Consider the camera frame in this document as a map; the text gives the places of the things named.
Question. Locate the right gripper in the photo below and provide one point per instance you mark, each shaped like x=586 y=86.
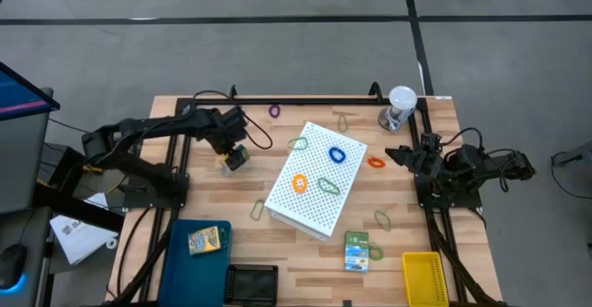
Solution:
x=427 y=156

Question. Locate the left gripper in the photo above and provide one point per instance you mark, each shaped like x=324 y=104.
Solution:
x=224 y=126

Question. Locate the yellow green crayon box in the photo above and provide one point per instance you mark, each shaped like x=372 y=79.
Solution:
x=238 y=159
x=203 y=240

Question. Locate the red orange rubber band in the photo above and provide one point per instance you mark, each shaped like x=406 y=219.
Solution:
x=370 y=162

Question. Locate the purple rubber band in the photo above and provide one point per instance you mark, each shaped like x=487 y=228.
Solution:
x=270 y=111

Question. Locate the orange yellow rubber band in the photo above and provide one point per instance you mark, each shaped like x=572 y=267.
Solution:
x=293 y=183

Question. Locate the green rubber band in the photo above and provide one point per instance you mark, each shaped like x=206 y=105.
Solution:
x=376 y=217
x=383 y=251
x=306 y=144
x=335 y=190
x=338 y=124
x=252 y=214

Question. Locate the blue rubber band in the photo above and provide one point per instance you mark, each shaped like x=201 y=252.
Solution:
x=329 y=155

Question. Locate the green blue card pack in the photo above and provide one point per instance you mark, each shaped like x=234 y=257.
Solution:
x=356 y=256

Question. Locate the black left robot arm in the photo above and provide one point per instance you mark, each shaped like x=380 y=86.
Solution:
x=152 y=124

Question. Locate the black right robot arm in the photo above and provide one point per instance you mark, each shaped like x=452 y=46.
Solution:
x=485 y=168

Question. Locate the white perforated metal shelf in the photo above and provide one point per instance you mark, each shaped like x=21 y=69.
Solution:
x=305 y=210

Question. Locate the yellow slotted plastic basket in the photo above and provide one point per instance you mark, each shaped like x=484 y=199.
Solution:
x=423 y=279

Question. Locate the blue plastic bin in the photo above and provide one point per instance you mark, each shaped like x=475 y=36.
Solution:
x=194 y=279

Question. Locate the black slotted plastic basket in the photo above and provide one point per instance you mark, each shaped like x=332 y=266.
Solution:
x=252 y=285

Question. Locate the black side stand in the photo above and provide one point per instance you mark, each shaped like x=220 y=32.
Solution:
x=78 y=210

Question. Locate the gray floor device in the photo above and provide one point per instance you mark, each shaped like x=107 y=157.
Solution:
x=578 y=154

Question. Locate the white printed paper sheet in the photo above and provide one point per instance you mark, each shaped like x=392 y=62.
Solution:
x=78 y=240

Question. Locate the gray computer case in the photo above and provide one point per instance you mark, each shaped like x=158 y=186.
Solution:
x=23 y=168

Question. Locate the blue screen monitor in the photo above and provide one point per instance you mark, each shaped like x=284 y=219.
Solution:
x=23 y=96

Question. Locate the black computer mouse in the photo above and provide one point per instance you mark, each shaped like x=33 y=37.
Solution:
x=11 y=263

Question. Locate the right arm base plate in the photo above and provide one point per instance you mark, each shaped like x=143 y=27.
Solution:
x=425 y=196

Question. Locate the black aluminium table frame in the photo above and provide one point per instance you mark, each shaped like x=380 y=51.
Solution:
x=300 y=101

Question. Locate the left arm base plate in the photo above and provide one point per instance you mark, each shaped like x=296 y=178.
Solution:
x=139 y=200

